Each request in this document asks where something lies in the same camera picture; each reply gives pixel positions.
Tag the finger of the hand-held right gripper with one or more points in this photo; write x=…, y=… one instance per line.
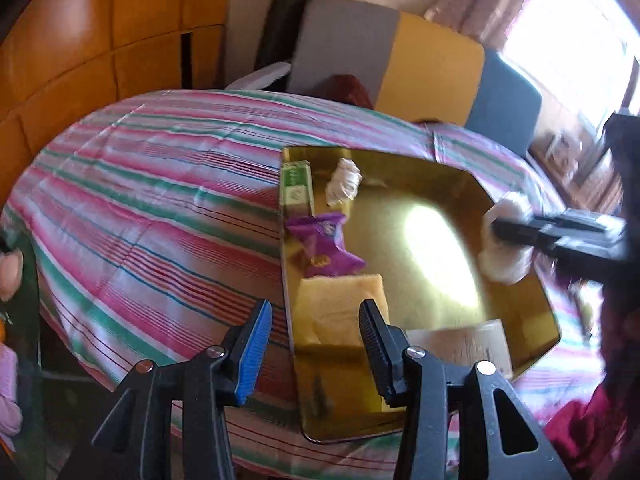
x=520, y=237
x=575, y=221

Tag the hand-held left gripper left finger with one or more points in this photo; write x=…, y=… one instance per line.
x=252, y=350

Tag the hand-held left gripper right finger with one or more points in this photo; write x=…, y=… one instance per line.
x=375, y=350

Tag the white plastic bag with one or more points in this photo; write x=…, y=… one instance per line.
x=505, y=265

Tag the yellow sponge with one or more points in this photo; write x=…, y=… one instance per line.
x=332, y=307

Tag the gold tin box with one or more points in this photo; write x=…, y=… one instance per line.
x=425, y=250

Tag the purple snack packet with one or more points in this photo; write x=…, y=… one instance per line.
x=322, y=247

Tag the green white small box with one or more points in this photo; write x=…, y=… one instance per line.
x=296, y=187

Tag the white wrapper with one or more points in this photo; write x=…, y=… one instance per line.
x=342, y=182

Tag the wooden side table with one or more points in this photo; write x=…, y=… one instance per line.
x=575, y=175

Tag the window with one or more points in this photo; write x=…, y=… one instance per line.
x=575, y=35

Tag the grey yellow blue sofa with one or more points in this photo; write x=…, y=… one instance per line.
x=430, y=70

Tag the red clothing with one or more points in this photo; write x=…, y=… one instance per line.
x=590, y=435

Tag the patterned beige curtain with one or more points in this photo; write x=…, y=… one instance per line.
x=475, y=5

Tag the maroon cloth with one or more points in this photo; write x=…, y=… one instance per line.
x=350, y=91

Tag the pink cloth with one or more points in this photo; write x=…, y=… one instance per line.
x=9, y=390

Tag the white sofa armrest cover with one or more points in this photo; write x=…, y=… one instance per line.
x=260, y=76

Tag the dark rolled mat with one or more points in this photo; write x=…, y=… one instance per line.
x=285, y=20

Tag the wooden wardrobe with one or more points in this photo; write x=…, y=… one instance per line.
x=100, y=35

